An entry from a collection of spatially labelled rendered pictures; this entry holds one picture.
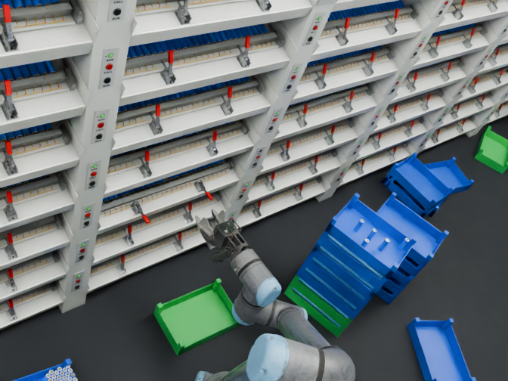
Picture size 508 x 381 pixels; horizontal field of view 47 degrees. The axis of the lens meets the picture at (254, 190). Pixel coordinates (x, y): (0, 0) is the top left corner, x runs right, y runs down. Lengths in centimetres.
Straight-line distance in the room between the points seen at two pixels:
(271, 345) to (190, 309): 116
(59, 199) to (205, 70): 58
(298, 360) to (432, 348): 157
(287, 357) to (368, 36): 127
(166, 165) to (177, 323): 74
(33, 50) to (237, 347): 151
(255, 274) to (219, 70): 62
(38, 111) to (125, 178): 49
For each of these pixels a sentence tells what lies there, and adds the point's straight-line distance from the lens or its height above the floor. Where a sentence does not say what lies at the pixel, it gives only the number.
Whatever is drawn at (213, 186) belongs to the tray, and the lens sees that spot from 222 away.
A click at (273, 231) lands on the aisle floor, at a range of 282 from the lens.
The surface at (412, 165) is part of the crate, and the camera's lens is 345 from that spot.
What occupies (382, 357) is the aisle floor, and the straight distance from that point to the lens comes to 270.
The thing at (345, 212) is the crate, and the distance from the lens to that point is 238.
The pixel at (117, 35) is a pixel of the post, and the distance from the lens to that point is 143.
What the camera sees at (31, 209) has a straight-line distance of 180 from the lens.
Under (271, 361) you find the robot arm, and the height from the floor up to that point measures 98.
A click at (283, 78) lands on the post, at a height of 100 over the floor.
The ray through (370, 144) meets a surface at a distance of 305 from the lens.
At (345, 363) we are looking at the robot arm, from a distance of 142.
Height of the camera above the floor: 212
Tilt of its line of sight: 46 degrees down
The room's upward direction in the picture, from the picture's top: 25 degrees clockwise
